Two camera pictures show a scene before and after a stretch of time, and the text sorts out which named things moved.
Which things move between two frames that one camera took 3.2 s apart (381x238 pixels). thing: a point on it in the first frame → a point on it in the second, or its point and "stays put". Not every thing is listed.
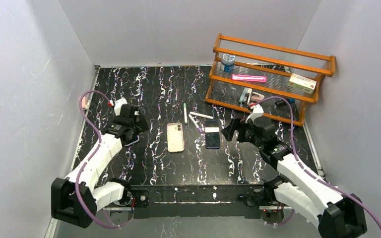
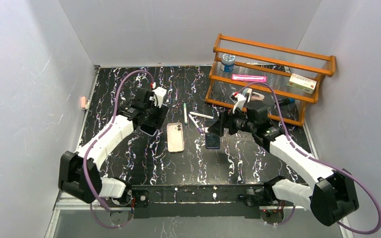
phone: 175,137 stays put
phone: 132,143 → 149,130
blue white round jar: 227,63 stays put
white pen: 201,115 stays put
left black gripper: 137,117 → 157,116
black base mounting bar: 198,200 stays put
